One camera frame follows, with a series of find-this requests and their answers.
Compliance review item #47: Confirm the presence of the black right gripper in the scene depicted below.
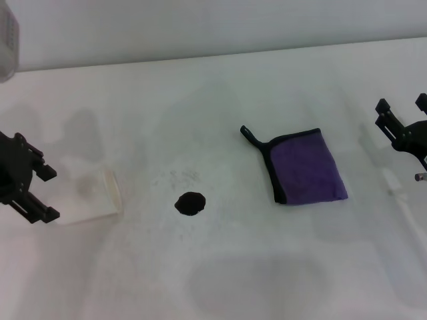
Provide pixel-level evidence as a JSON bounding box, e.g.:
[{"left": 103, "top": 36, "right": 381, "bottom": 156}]
[{"left": 374, "top": 93, "right": 427, "bottom": 171}]

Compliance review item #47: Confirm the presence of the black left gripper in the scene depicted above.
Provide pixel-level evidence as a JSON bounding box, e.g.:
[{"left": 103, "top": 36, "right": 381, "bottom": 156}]
[{"left": 0, "top": 131, "right": 61, "bottom": 225}]

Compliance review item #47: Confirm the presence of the white paper cup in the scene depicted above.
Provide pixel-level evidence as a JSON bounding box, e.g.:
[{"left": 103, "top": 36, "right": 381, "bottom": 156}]
[{"left": 59, "top": 168, "right": 125, "bottom": 227}]

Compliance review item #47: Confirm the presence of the purple rag with black trim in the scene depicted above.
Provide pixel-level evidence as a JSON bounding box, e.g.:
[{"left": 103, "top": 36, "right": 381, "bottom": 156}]
[{"left": 240, "top": 125, "right": 349, "bottom": 205}]

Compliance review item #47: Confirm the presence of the black water stain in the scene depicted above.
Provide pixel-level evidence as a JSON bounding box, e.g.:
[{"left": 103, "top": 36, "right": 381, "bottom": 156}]
[{"left": 173, "top": 191, "right": 207, "bottom": 217}]

